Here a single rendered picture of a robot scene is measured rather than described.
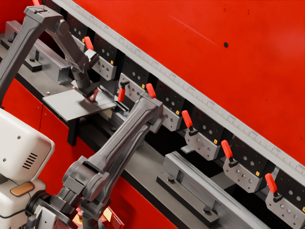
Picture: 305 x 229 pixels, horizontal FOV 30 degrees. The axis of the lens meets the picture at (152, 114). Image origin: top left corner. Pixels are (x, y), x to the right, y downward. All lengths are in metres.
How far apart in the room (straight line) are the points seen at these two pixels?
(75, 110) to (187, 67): 0.56
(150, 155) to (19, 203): 0.94
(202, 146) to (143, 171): 0.33
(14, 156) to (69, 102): 0.89
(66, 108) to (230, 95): 0.75
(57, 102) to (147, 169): 0.47
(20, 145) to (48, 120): 1.12
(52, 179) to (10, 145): 1.24
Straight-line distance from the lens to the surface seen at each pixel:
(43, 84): 2.77
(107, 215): 2.22
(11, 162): 1.59
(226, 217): 2.19
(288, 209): 1.99
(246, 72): 1.91
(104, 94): 2.52
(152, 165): 2.39
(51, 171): 2.81
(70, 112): 2.38
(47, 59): 2.81
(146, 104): 1.83
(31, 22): 1.84
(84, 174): 1.65
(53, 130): 2.69
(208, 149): 2.12
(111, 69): 2.40
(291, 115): 1.85
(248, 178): 2.03
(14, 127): 1.61
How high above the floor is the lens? 2.34
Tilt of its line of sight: 33 degrees down
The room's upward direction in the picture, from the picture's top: 14 degrees clockwise
